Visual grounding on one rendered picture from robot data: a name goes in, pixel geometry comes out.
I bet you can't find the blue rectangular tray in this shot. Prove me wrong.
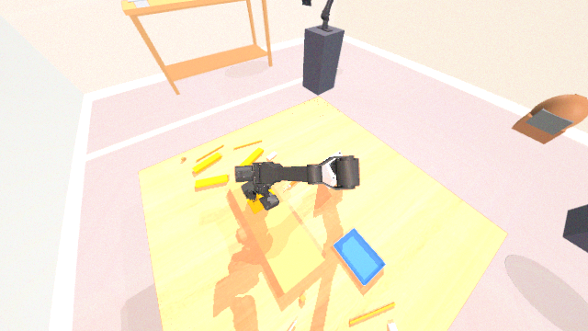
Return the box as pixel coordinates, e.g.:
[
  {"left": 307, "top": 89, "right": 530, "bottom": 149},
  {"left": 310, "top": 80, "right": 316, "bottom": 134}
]
[{"left": 334, "top": 228, "right": 387, "bottom": 286}]

